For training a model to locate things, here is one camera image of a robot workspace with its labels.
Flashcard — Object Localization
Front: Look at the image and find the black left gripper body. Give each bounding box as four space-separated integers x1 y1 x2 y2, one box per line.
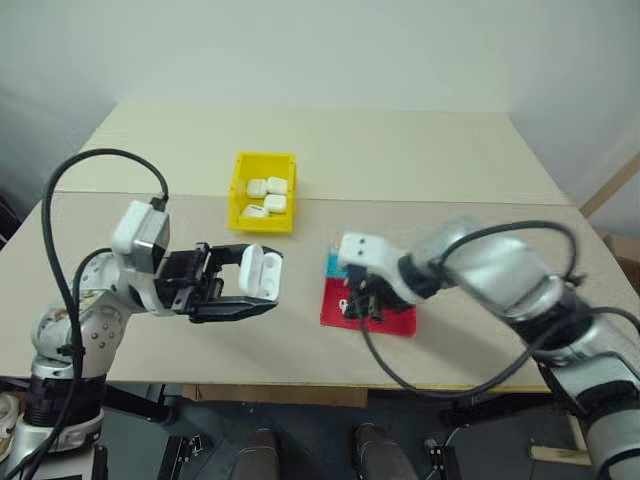
153 241 227 321

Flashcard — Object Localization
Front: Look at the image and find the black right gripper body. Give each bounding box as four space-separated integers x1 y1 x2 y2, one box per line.
347 264 417 314

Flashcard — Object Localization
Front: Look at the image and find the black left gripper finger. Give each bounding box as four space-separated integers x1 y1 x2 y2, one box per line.
206 243 287 267
188 294 280 324

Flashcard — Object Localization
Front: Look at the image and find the yellow plastic bin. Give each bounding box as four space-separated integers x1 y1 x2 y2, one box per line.
226 151 300 235

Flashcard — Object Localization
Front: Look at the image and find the red flat tray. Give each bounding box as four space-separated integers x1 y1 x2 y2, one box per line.
319 276 418 338

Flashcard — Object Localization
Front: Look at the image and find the teal and orange card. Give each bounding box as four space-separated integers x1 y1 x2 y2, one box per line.
324 236 353 280

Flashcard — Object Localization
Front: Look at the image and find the brown panel under table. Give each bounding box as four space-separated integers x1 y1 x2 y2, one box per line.
181 383 370 409

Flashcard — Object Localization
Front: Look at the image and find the dark rounded shape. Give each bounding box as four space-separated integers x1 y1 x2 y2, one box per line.
233 426 280 480
353 422 417 480

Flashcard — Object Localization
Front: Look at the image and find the small wooden board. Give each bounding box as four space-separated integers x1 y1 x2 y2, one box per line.
529 443 592 467

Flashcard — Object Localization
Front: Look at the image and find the brown cardboard box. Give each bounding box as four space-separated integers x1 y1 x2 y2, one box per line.
593 226 640 294

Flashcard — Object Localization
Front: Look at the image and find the light wooden plank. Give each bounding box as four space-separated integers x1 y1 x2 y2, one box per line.
579 151 640 219

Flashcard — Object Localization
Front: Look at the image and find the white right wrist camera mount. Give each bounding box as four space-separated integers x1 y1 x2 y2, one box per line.
336 230 417 302

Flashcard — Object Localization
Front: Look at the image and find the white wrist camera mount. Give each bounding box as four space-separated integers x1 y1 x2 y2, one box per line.
110 199 172 277
336 230 417 302

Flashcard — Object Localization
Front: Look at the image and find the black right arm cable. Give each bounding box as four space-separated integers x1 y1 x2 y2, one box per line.
349 219 592 402

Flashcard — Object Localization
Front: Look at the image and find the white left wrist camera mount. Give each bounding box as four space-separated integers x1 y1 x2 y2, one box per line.
110 199 172 277

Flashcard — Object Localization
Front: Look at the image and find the black table frame strut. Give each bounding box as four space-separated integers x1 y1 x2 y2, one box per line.
97 383 177 427

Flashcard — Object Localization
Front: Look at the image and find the dark object at wall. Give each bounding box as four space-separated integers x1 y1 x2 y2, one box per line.
0 187 22 254

